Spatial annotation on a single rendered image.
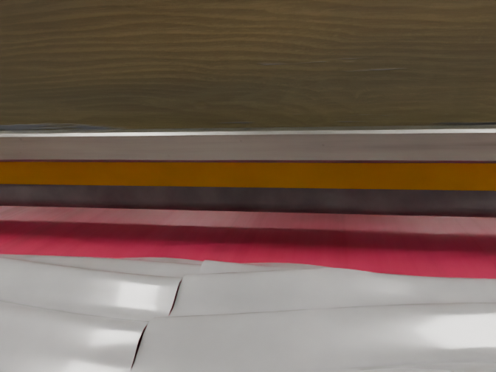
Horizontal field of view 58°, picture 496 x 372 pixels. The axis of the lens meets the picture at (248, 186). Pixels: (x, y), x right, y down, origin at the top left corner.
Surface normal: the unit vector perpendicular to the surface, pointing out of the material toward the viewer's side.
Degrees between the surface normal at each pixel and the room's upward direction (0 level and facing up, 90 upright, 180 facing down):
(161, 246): 0
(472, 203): 90
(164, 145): 90
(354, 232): 0
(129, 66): 90
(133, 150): 90
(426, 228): 0
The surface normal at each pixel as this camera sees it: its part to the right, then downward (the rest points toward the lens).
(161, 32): -0.19, 0.22
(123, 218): -0.03, -0.97
